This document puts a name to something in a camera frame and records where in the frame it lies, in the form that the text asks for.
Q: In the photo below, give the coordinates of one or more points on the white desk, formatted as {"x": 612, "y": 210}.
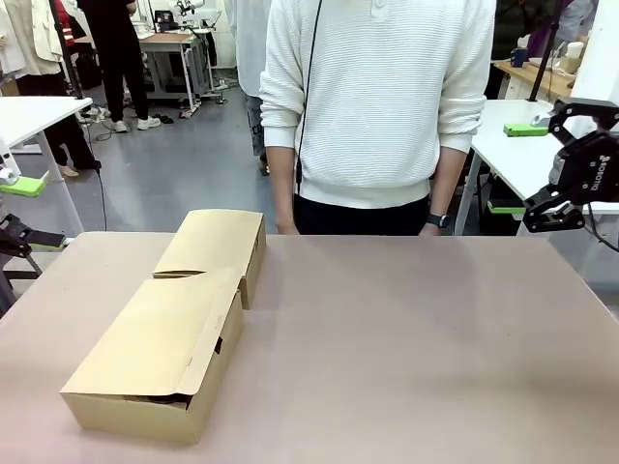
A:
{"x": 512, "y": 159}

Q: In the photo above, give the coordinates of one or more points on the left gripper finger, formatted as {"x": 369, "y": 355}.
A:
{"x": 21, "y": 186}
{"x": 14, "y": 237}

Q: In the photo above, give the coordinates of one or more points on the person in black clothes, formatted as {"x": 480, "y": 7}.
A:
{"x": 118, "y": 58}

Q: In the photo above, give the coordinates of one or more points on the person in cream jacket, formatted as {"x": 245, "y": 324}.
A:
{"x": 29, "y": 38}

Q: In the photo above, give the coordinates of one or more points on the small cardboard box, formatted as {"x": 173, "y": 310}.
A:
{"x": 217, "y": 237}

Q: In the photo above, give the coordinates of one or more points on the person in dark jacket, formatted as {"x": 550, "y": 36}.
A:
{"x": 512, "y": 24}

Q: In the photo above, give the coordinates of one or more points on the black stand pole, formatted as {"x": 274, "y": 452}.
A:
{"x": 546, "y": 53}

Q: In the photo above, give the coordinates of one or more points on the large cardboard box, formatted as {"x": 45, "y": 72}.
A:
{"x": 155, "y": 348}

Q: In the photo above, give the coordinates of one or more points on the white table with legs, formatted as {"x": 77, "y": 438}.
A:
{"x": 34, "y": 118}

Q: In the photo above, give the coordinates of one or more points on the white cylinder roll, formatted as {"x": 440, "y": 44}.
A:
{"x": 574, "y": 55}

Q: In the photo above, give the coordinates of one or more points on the wooden table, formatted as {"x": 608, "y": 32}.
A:
{"x": 537, "y": 77}

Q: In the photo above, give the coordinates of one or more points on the person in white sweater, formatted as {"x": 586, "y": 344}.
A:
{"x": 377, "y": 96}

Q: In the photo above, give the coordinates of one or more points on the dark stool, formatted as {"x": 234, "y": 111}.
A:
{"x": 12, "y": 280}

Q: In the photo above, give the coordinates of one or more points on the person's right forearm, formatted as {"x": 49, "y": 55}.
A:
{"x": 281, "y": 183}

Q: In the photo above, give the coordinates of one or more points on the wood top workbench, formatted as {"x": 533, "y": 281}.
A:
{"x": 169, "y": 43}

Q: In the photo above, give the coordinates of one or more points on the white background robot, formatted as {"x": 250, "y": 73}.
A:
{"x": 186, "y": 7}

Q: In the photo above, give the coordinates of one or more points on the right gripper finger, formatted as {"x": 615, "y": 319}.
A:
{"x": 551, "y": 212}
{"x": 524, "y": 129}

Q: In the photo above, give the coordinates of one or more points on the person's left hand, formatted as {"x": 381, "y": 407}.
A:
{"x": 430, "y": 231}

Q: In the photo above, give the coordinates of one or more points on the blue cup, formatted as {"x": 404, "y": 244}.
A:
{"x": 520, "y": 58}

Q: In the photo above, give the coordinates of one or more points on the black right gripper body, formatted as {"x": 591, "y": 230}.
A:
{"x": 590, "y": 169}

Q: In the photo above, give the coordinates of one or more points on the person's left forearm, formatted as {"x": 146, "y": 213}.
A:
{"x": 447, "y": 179}

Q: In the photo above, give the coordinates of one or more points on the person's right hand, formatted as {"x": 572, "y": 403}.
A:
{"x": 287, "y": 226}

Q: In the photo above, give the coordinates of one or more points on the black wristwatch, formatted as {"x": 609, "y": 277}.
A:
{"x": 438, "y": 220}

